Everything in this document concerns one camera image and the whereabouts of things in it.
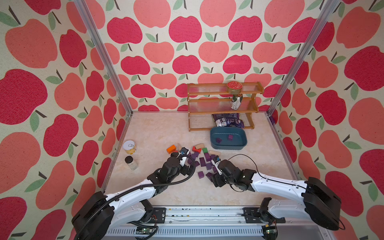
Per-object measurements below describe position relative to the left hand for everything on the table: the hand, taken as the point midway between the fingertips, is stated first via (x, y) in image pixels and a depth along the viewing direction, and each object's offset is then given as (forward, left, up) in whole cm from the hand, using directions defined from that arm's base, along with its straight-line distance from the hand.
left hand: (189, 160), depth 82 cm
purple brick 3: (+4, -8, -11) cm, 15 cm away
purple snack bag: (+33, -29, -2) cm, 44 cm away
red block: (+13, -3, -11) cm, 17 cm away
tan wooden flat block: (+11, -17, -12) cm, 23 cm away
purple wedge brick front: (-4, -12, -12) cm, 17 cm away
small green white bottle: (+36, -30, +13) cm, 48 cm away
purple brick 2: (+23, -29, -10) cm, 39 cm away
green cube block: (+13, -11, -11) cm, 20 cm away
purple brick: (-4, -7, -10) cm, 13 cm away
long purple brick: (+4, -5, -14) cm, 15 cm away
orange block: (+13, +13, -10) cm, 21 cm away
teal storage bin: (+23, -21, -11) cm, 33 cm away
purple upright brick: (+8, -12, -11) cm, 18 cm away
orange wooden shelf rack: (+52, -12, 0) cm, 54 cm away
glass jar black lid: (+1, +34, -3) cm, 35 cm away
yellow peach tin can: (+14, +39, -7) cm, 42 cm away
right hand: (-7, -15, -9) cm, 18 cm away
